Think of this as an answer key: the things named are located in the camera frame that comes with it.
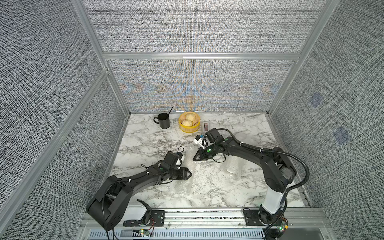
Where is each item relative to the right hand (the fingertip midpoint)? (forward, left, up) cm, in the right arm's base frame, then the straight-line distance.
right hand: (193, 156), depth 84 cm
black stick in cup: (+50, +18, -14) cm, 55 cm away
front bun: (+28, +4, -5) cm, 28 cm away
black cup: (+30, +20, -5) cm, 37 cm away
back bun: (+35, +1, -6) cm, 35 cm away
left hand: (-8, +2, -8) cm, 11 cm away
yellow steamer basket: (+30, -3, -8) cm, 32 cm away
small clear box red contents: (+28, -9, -8) cm, 31 cm away
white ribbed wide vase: (-4, -23, -3) cm, 24 cm away
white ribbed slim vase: (-16, +2, -7) cm, 17 cm away
